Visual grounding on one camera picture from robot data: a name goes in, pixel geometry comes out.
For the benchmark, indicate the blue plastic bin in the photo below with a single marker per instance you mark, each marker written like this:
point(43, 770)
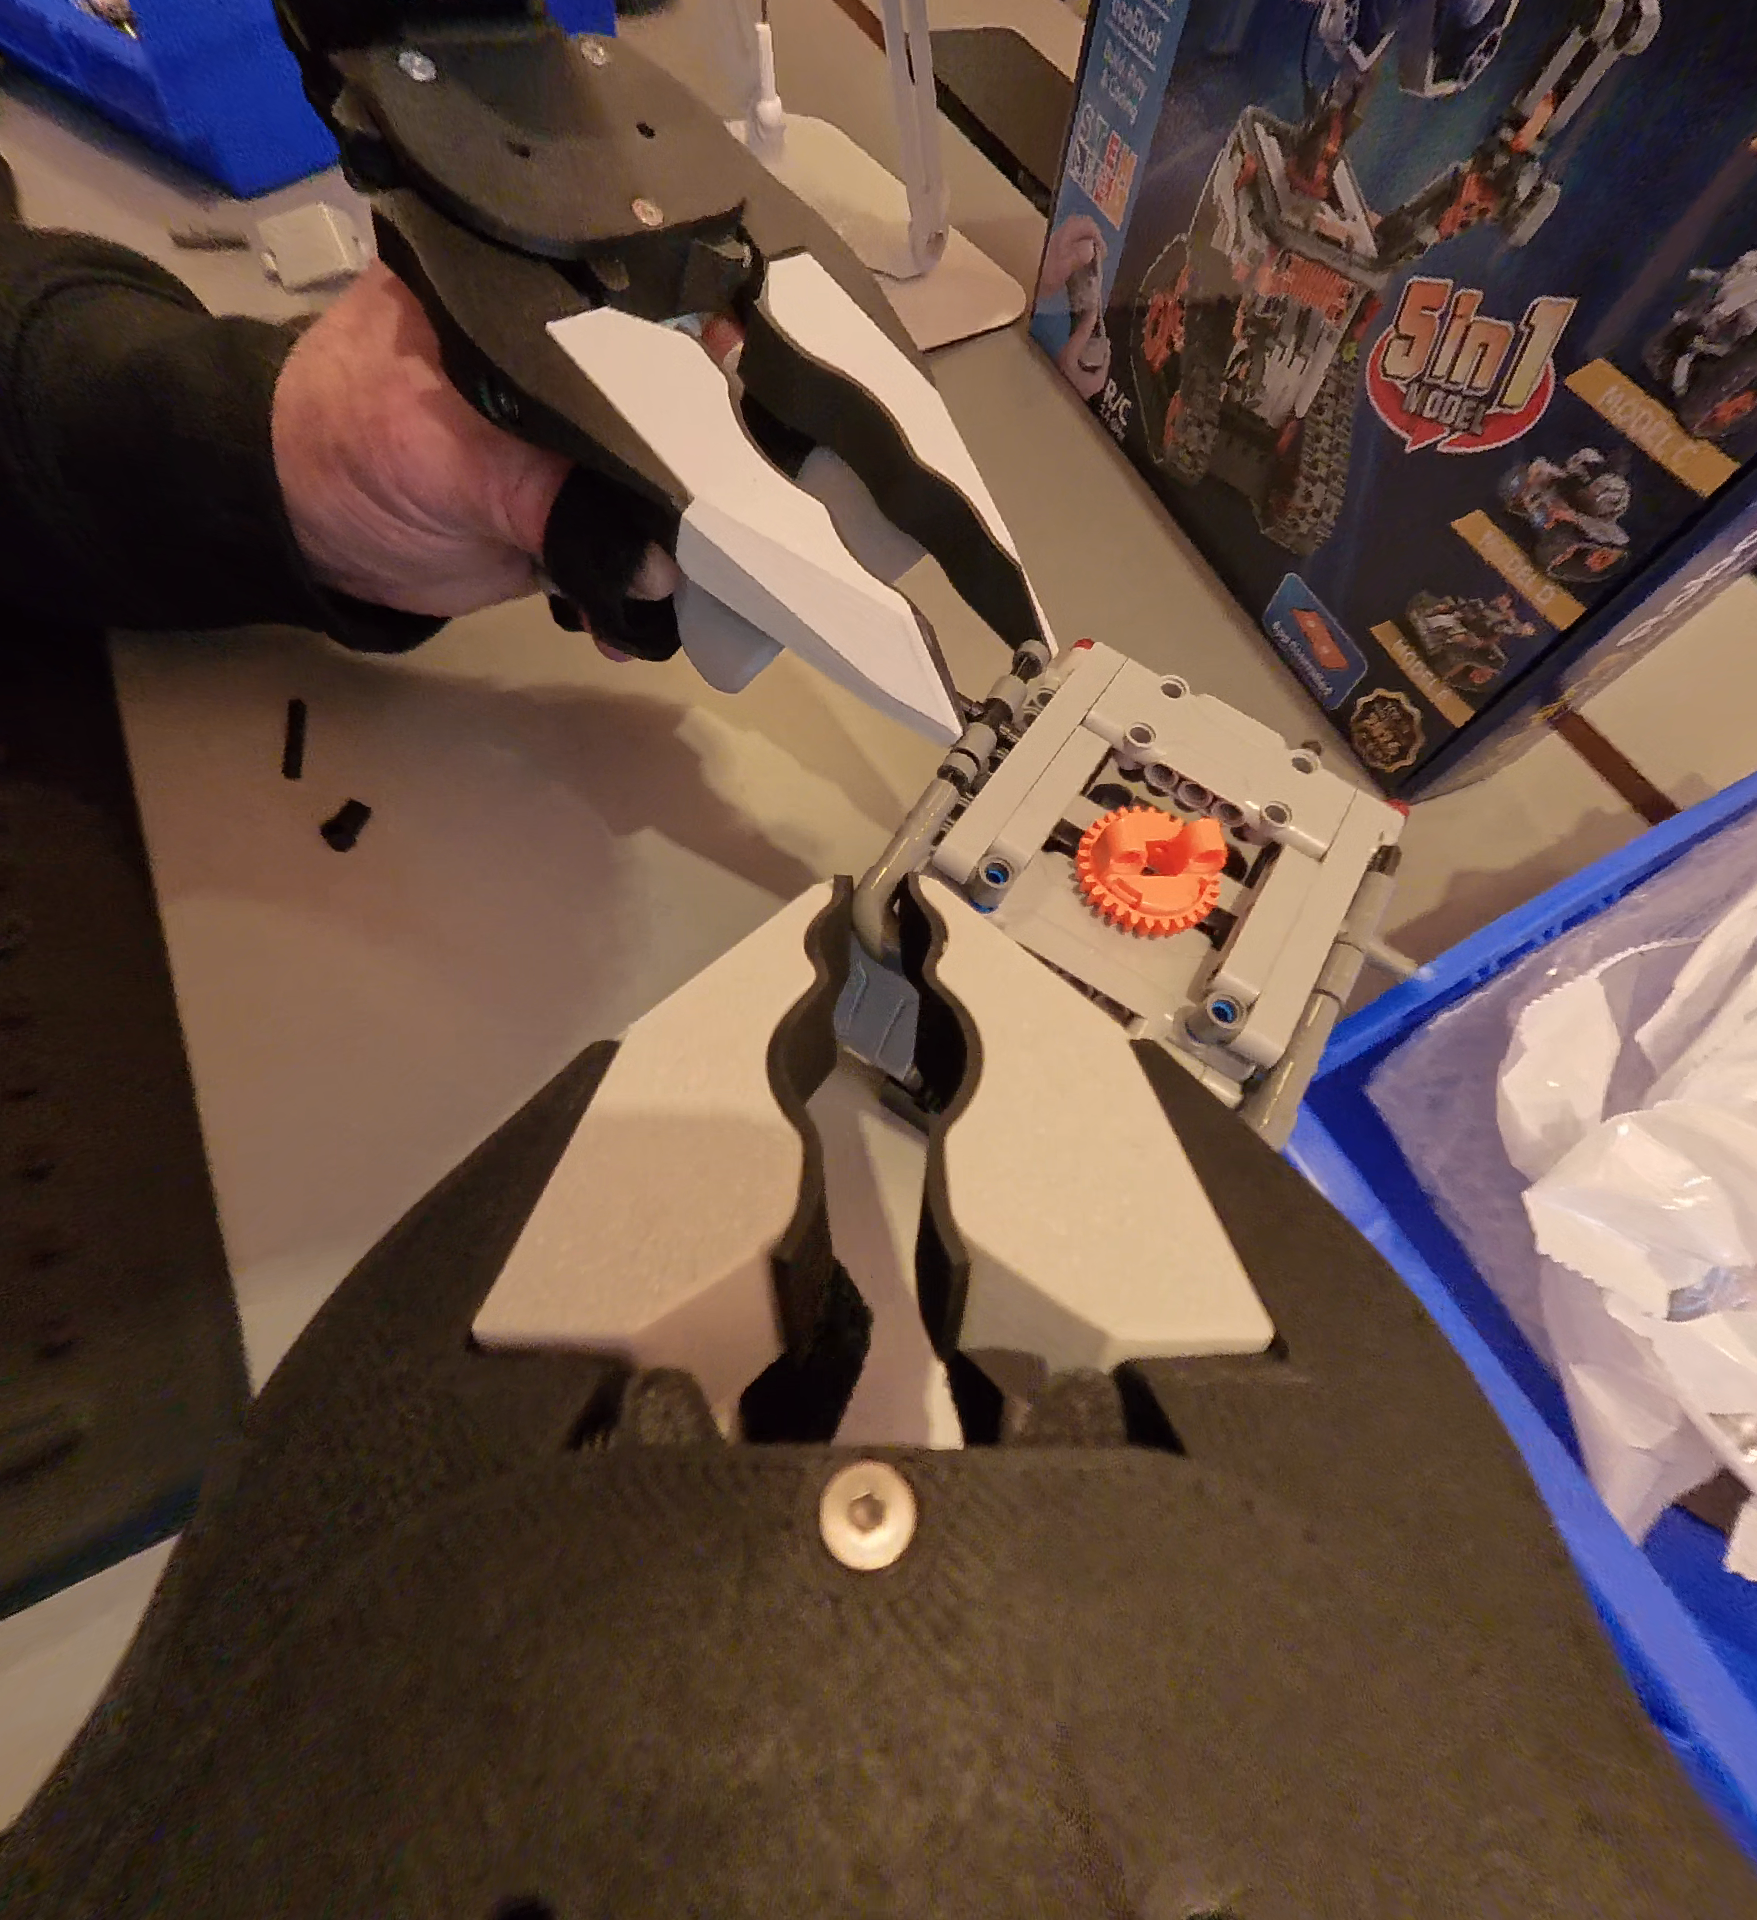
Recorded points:
point(1480, 1350)

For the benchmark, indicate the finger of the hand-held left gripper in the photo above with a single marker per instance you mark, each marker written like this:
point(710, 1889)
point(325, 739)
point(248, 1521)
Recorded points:
point(892, 421)
point(759, 526)

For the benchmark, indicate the person's left forearm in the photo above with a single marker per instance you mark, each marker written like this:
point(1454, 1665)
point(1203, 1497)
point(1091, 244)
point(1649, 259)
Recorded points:
point(98, 391)

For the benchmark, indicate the grey toy brick model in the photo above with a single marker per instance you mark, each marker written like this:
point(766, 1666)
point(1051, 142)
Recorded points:
point(1252, 781)

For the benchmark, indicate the black toy axle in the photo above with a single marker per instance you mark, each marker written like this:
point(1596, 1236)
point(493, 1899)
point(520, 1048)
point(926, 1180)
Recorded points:
point(297, 739)

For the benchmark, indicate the small grey toy part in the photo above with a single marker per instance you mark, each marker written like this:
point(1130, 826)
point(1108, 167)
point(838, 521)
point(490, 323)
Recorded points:
point(314, 246)

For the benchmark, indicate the blue bin with label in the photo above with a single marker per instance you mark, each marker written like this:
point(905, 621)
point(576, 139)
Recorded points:
point(158, 76)

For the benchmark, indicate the small black pin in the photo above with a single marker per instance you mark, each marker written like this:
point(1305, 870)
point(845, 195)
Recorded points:
point(344, 820)

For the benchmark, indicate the white stand base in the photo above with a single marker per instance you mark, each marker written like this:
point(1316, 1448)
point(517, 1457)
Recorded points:
point(939, 287)

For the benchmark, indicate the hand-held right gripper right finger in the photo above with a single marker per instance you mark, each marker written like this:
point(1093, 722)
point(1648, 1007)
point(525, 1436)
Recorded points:
point(1102, 1201)

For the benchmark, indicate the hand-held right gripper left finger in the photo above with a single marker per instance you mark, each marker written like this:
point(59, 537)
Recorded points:
point(624, 1201)

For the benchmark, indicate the person's left hand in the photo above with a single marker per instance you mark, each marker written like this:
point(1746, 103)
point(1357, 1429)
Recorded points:
point(399, 451)

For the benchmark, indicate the robot kit box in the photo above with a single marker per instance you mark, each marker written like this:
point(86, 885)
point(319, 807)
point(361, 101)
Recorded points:
point(1480, 331)

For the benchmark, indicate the clear plastic bags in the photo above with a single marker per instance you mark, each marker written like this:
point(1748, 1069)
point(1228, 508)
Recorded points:
point(1689, 1201)

